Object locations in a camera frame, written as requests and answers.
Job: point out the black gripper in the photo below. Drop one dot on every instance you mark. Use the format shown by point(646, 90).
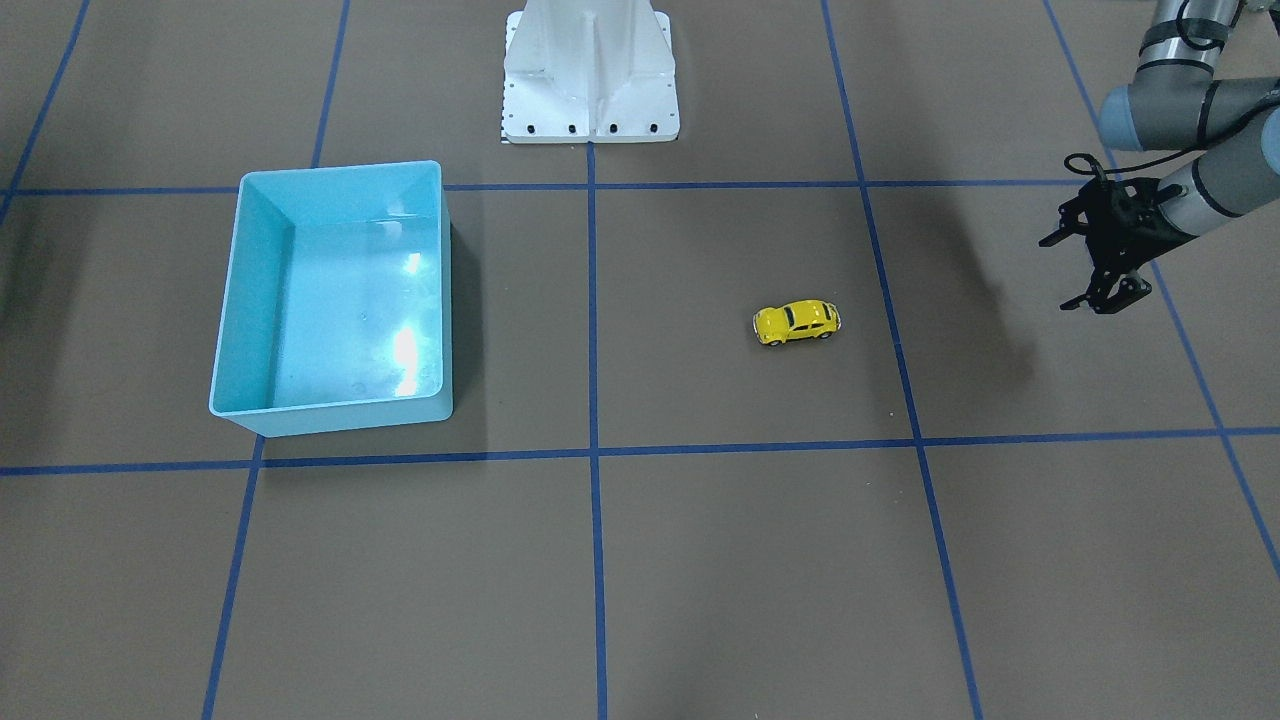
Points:
point(1137, 237)

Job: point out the yellow beetle toy car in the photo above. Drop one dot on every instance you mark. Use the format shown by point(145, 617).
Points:
point(809, 319)

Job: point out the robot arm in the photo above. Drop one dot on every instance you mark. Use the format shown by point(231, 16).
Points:
point(1225, 130)

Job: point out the light blue plastic bin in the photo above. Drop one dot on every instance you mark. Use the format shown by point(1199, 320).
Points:
point(337, 307)

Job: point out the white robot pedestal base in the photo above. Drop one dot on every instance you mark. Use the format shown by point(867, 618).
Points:
point(589, 72)

